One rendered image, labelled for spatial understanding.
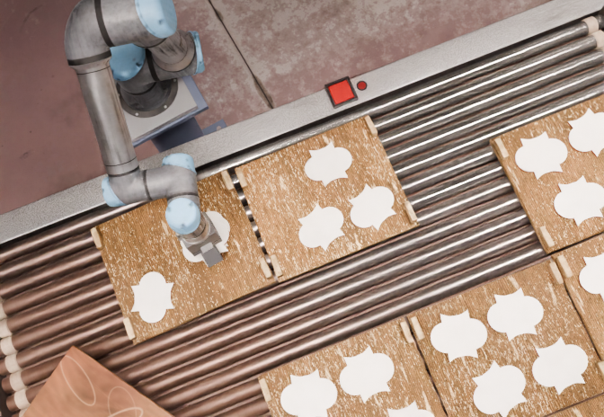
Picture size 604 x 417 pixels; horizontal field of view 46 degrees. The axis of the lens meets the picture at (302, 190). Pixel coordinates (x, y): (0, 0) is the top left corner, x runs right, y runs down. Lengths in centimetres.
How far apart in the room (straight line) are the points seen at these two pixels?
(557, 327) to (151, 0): 128
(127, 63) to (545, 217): 120
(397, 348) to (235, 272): 47
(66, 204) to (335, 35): 157
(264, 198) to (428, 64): 62
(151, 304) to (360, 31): 173
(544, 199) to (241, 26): 174
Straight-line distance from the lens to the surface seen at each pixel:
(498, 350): 193
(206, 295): 194
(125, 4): 159
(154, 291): 196
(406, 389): 189
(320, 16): 327
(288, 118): 207
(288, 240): 194
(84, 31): 161
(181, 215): 164
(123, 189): 171
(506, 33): 222
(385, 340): 190
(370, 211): 194
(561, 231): 202
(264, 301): 193
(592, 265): 202
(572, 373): 196
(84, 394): 190
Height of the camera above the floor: 282
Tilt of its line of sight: 73 degrees down
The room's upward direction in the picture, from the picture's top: 12 degrees counter-clockwise
